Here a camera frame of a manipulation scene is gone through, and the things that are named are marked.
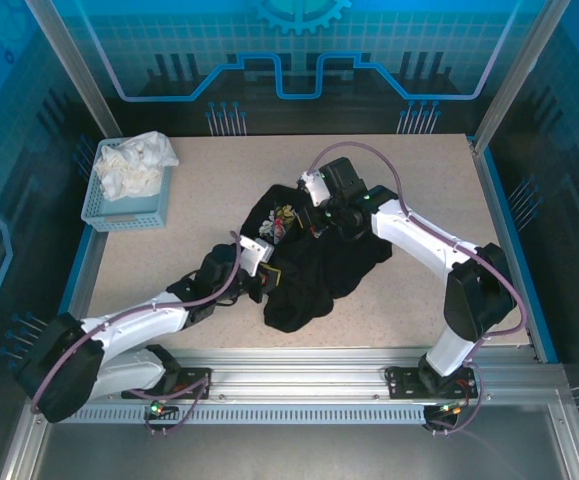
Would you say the black t-shirt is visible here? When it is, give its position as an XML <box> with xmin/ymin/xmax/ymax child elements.
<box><xmin>240</xmin><ymin>182</ymin><xmax>394</xmax><ymax>335</ymax></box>

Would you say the light blue plastic basket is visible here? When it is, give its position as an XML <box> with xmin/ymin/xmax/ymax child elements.
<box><xmin>79</xmin><ymin>138</ymin><xmax>175</xmax><ymax>234</ymax></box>

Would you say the crumpled white t-shirt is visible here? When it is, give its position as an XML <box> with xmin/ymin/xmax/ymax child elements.
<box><xmin>93</xmin><ymin>130</ymin><xmax>180</xmax><ymax>202</ymax></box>

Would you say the aluminium mounting beam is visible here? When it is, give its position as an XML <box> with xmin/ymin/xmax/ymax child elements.
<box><xmin>33</xmin><ymin>346</ymin><xmax>568</xmax><ymax>401</ymax></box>

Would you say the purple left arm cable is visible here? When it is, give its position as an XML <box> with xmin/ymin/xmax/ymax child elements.
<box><xmin>29</xmin><ymin>229</ymin><xmax>244</xmax><ymax>436</ymax></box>

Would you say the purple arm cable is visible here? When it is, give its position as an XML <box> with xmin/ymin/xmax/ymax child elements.
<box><xmin>311</xmin><ymin>142</ymin><xmax>530</xmax><ymax>436</ymax></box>
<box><xmin>29</xmin><ymin>229</ymin><xmax>244</xmax><ymax>436</ymax></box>

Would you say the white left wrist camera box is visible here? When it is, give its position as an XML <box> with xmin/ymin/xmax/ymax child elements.
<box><xmin>238</xmin><ymin>237</ymin><xmax>276</xmax><ymax>277</ymax></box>

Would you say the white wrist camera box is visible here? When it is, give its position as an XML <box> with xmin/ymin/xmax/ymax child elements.
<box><xmin>296</xmin><ymin>169</ymin><xmax>331</xmax><ymax>207</ymax></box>
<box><xmin>238</xmin><ymin>237</ymin><xmax>276</xmax><ymax>277</ymax></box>

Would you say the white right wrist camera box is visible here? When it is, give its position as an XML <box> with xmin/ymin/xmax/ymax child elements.
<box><xmin>296</xmin><ymin>169</ymin><xmax>331</xmax><ymax>207</ymax></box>

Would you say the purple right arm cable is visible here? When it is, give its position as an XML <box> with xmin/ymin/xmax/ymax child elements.
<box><xmin>311</xmin><ymin>142</ymin><xmax>530</xmax><ymax>436</ymax></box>

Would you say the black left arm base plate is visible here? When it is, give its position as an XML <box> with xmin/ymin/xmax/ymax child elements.
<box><xmin>176</xmin><ymin>367</ymin><xmax>214</xmax><ymax>401</ymax></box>

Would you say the blue and silver left table rail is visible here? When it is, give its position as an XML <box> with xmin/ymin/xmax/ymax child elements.
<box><xmin>51</xmin><ymin>138</ymin><xmax>133</xmax><ymax>351</ymax></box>

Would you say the blue and silver table rail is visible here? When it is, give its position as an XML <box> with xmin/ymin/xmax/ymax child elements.
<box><xmin>51</xmin><ymin>138</ymin><xmax>133</xmax><ymax>351</ymax></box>
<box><xmin>467</xmin><ymin>133</ymin><xmax>561</xmax><ymax>365</ymax></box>

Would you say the slotted grey cable duct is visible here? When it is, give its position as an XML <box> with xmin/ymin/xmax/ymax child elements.
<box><xmin>68</xmin><ymin>405</ymin><xmax>428</xmax><ymax>426</ymax></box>

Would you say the blue and silver right table rail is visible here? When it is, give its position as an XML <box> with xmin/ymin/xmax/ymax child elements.
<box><xmin>467</xmin><ymin>133</ymin><xmax>561</xmax><ymax>365</ymax></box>

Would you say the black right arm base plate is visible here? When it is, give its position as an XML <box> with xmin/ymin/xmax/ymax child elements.
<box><xmin>386</xmin><ymin>367</ymin><xmax>479</xmax><ymax>401</ymax></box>

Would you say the aluminium right frame post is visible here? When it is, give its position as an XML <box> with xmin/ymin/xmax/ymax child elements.
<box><xmin>471</xmin><ymin>0</ymin><xmax>573</xmax><ymax>157</ymax></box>

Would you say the aluminium frame post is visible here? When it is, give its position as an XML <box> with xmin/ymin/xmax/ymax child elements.
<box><xmin>471</xmin><ymin>0</ymin><xmax>573</xmax><ymax>157</ymax></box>
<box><xmin>22</xmin><ymin>0</ymin><xmax>133</xmax><ymax>154</ymax></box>

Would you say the aluminium left frame post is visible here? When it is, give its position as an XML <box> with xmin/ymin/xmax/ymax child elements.
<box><xmin>22</xmin><ymin>0</ymin><xmax>133</xmax><ymax>154</ymax></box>

